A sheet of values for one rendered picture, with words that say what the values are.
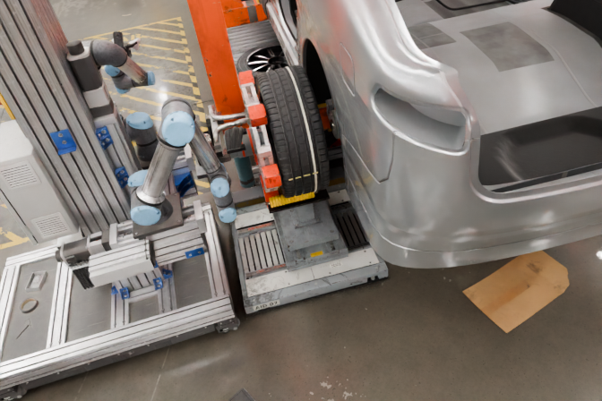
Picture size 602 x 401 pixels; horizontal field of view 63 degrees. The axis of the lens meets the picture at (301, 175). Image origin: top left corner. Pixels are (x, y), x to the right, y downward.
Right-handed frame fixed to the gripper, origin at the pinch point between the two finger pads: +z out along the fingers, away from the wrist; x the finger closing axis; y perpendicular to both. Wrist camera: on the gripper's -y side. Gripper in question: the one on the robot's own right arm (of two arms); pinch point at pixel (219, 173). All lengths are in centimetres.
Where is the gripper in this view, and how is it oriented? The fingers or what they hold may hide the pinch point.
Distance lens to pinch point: 242.1
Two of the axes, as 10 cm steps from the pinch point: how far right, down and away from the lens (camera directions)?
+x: -9.6, 2.5, -1.2
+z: -2.6, -6.0, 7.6
